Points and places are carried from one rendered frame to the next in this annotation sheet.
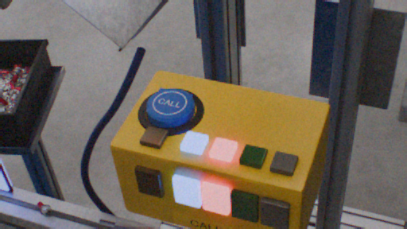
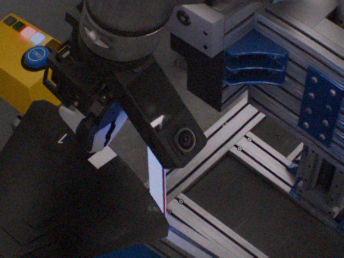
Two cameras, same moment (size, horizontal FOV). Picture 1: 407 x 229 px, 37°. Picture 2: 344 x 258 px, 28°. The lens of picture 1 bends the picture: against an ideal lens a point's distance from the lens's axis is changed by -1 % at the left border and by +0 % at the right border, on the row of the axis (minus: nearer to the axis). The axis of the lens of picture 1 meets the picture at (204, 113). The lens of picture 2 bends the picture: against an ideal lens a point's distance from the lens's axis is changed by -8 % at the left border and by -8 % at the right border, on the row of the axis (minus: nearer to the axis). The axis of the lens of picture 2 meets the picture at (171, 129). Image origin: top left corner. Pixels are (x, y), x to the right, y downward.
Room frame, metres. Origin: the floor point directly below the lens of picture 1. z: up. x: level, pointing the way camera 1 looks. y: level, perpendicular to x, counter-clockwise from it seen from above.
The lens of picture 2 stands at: (1.03, 0.43, 1.83)
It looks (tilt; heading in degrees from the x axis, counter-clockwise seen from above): 51 degrees down; 196
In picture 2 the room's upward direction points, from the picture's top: straight up
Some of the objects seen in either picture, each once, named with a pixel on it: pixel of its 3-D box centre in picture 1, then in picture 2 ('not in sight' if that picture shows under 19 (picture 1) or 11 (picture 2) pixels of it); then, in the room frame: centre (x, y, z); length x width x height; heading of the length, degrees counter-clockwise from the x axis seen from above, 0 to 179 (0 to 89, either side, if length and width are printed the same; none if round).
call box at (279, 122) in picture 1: (224, 164); (24, 68); (0.35, -0.01, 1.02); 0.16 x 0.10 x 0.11; 66
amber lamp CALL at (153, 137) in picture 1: (153, 137); (52, 45); (0.34, 0.04, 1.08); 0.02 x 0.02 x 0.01; 66
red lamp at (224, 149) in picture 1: (223, 149); (27, 32); (0.32, -0.01, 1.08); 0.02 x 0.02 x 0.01; 66
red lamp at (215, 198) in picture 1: (215, 199); not in sight; (0.30, 0.00, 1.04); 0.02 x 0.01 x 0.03; 66
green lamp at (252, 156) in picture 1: (253, 156); (19, 26); (0.31, -0.03, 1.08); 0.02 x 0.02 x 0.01; 66
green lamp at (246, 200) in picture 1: (245, 206); not in sight; (0.29, -0.02, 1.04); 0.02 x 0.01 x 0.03; 66
